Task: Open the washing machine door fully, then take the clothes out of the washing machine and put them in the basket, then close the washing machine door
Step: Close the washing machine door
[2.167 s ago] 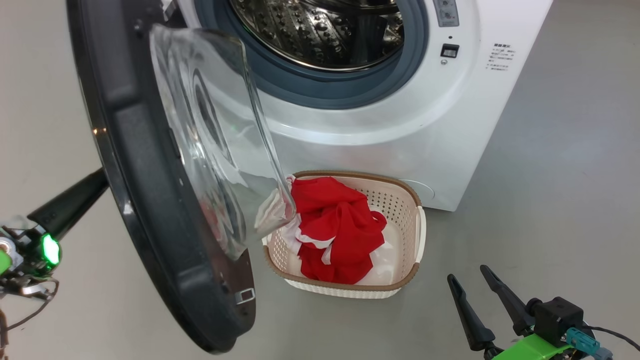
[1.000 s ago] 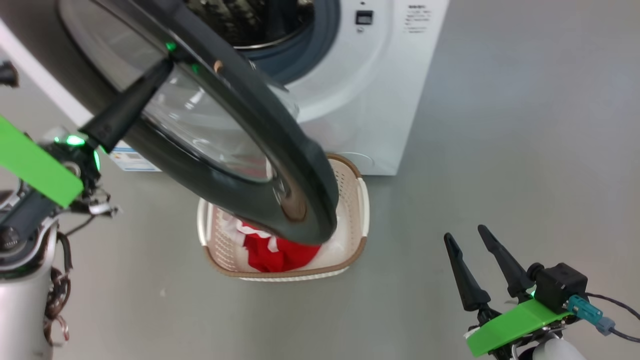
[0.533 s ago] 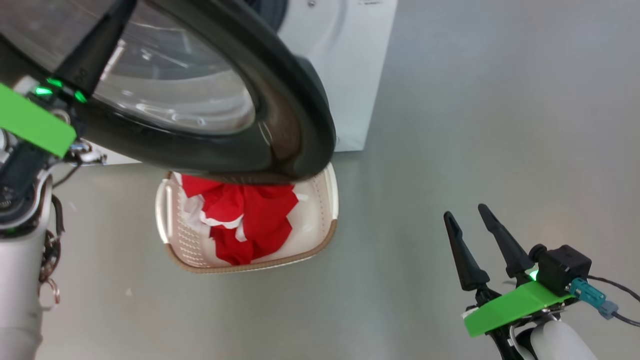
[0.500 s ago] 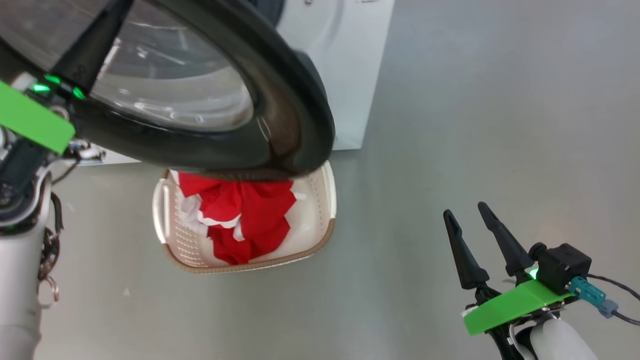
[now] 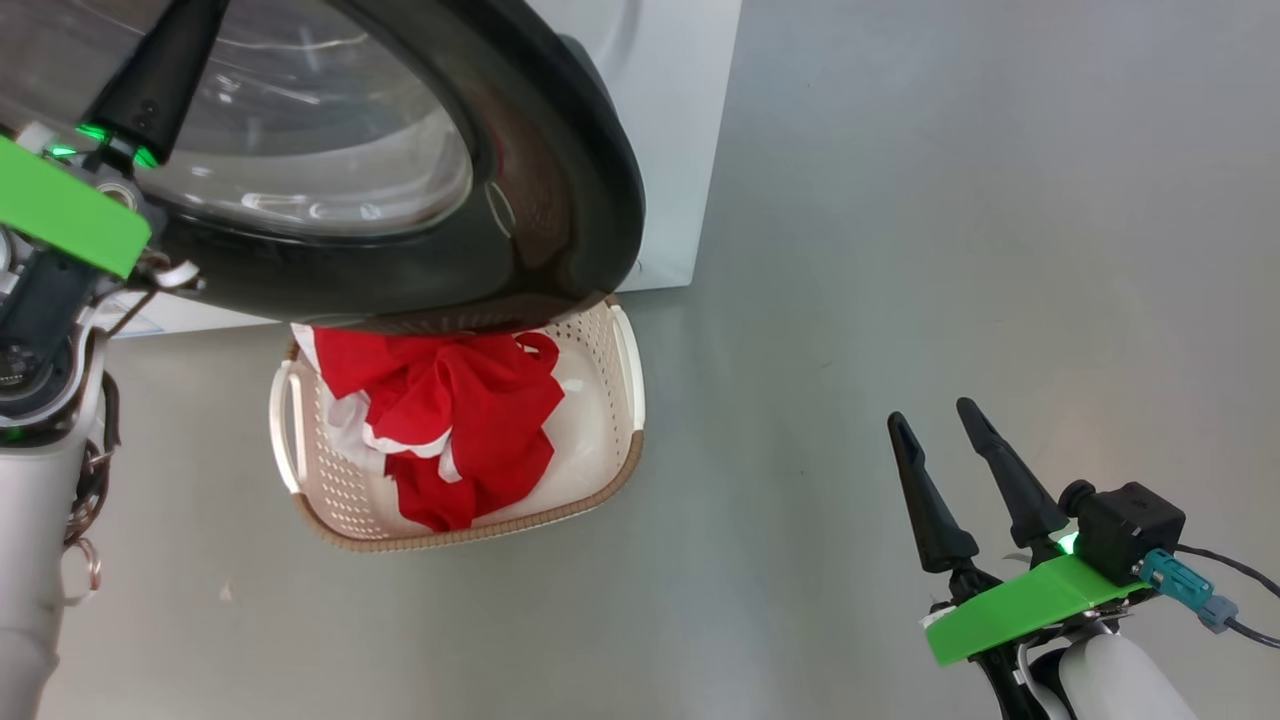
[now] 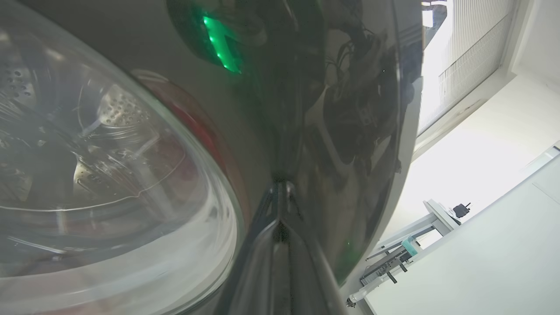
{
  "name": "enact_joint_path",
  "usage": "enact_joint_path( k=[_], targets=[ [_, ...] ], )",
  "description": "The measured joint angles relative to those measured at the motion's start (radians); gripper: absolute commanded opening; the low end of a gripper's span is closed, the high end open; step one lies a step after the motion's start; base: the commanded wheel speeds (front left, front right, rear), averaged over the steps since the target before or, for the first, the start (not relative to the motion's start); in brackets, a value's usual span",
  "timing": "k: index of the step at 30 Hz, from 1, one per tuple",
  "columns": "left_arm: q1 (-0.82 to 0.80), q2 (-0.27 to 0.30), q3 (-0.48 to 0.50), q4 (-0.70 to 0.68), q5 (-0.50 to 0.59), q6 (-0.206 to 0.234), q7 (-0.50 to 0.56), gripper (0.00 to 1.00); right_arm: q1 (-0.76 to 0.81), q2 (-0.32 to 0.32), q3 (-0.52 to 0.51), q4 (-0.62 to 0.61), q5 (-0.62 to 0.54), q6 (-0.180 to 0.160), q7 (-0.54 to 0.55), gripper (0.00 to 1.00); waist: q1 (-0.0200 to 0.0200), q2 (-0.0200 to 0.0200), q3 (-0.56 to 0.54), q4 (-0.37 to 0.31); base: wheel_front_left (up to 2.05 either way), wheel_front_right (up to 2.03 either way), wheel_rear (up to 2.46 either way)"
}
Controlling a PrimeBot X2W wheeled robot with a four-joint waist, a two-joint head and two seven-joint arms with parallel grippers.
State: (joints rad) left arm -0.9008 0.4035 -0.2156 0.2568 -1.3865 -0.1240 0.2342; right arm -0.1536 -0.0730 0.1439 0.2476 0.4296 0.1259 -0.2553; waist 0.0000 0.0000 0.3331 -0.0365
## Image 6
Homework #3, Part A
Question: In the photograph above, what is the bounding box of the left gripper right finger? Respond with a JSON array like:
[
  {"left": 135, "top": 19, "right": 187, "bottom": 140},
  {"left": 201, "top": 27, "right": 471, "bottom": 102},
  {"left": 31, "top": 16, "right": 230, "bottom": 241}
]
[{"left": 282, "top": 181, "right": 349, "bottom": 315}]

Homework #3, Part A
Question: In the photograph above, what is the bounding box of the dark round washer door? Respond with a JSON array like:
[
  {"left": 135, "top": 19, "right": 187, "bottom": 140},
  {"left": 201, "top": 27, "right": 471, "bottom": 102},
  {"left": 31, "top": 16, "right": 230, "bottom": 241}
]
[{"left": 0, "top": 0, "right": 424, "bottom": 315}]

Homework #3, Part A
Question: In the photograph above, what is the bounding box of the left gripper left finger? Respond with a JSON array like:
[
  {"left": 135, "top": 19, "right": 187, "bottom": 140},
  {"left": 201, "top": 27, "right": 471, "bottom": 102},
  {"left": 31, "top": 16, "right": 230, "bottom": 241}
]
[{"left": 222, "top": 181, "right": 281, "bottom": 315}]

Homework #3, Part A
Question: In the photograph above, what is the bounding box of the steel perforated washer drum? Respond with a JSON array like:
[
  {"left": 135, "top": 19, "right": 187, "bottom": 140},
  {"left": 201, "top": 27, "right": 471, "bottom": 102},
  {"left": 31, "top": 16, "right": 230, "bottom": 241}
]
[{"left": 0, "top": 57, "right": 210, "bottom": 210}]

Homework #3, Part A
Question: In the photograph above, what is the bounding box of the white metal stand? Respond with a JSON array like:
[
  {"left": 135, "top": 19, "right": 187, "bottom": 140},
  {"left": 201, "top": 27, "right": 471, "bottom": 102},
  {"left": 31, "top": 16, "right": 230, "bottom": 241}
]
[{"left": 347, "top": 199, "right": 461, "bottom": 308}]

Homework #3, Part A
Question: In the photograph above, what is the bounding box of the white window blind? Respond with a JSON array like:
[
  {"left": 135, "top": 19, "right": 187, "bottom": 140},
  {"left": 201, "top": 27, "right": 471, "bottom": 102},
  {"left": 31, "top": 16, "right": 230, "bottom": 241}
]
[{"left": 417, "top": 0, "right": 518, "bottom": 137}]

